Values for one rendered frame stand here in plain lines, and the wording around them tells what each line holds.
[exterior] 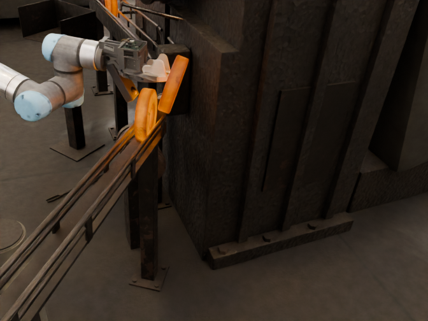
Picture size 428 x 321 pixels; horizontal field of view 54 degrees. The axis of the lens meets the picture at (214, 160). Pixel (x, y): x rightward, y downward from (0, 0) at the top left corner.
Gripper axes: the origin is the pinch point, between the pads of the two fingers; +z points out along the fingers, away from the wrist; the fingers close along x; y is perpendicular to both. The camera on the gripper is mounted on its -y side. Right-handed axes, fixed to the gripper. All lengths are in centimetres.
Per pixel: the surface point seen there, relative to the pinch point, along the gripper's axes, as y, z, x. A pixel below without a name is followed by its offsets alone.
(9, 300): -13, -8, -63
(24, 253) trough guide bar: -10, -10, -56
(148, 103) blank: -6.7, -5.6, -4.0
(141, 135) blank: -14.9, -6.2, -7.6
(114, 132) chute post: -87, -58, 88
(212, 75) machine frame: -5.7, 7.2, 17.3
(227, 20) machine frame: 8.8, 8.5, 24.8
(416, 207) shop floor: -83, 106, 74
